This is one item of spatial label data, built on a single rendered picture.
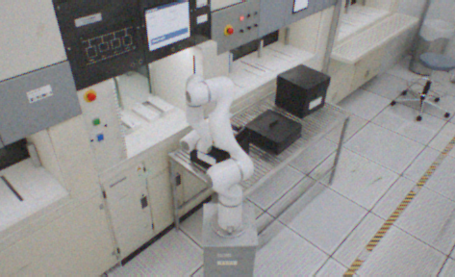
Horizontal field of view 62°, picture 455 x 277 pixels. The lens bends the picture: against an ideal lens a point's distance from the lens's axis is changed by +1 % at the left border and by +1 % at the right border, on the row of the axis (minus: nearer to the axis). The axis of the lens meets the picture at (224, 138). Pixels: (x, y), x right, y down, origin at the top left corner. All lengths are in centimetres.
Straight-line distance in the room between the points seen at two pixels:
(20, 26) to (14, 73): 19
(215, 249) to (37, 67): 117
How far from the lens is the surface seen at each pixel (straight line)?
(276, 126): 251
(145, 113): 257
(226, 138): 166
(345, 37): 397
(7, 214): 217
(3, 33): 170
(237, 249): 197
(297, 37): 361
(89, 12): 182
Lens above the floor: 231
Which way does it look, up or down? 37 degrees down
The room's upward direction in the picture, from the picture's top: 1 degrees clockwise
